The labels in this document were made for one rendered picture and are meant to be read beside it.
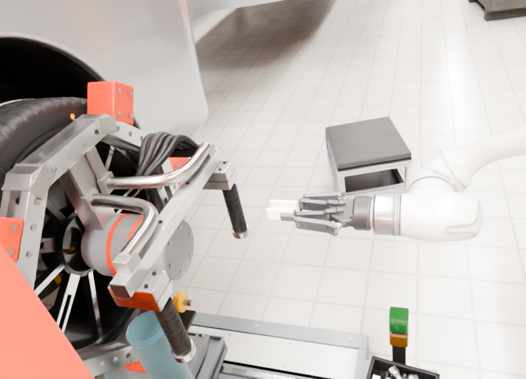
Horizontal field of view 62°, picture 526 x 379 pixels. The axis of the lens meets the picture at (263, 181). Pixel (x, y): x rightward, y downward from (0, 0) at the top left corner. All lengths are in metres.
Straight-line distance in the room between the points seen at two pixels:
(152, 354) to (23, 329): 0.66
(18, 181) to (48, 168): 0.05
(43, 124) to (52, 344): 0.65
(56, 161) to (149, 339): 0.40
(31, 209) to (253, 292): 1.30
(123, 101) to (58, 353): 0.73
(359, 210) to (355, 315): 0.95
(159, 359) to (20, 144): 0.51
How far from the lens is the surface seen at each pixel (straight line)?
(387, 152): 2.10
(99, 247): 0.98
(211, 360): 1.63
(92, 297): 1.15
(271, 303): 1.92
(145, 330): 0.99
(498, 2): 4.83
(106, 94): 1.02
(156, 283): 0.75
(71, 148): 0.90
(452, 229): 0.93
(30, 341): 0.36
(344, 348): 1.66
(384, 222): 0.93
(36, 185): 0.84
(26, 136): 0.94
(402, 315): 1.00
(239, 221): 1.06
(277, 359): 1.66
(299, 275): 2.00
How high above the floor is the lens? 1.45
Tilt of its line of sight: 34 degrees down
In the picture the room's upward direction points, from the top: 12 degrees counter-clockwise
